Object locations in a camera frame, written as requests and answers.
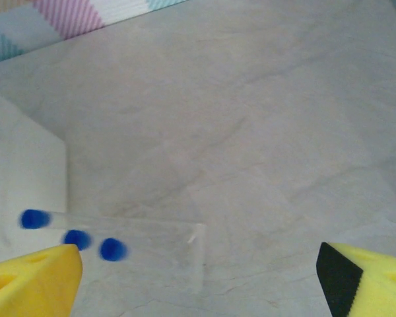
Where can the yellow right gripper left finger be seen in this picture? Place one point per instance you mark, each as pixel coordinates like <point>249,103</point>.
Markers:
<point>29,287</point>

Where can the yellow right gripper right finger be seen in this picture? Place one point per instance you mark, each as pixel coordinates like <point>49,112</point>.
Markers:
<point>376,287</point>

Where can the clear test tube blue cap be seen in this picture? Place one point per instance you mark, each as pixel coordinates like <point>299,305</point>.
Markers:
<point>113,249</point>
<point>34,219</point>
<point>77,239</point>

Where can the white plastic storage bin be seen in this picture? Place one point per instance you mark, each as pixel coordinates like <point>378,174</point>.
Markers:
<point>19,165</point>

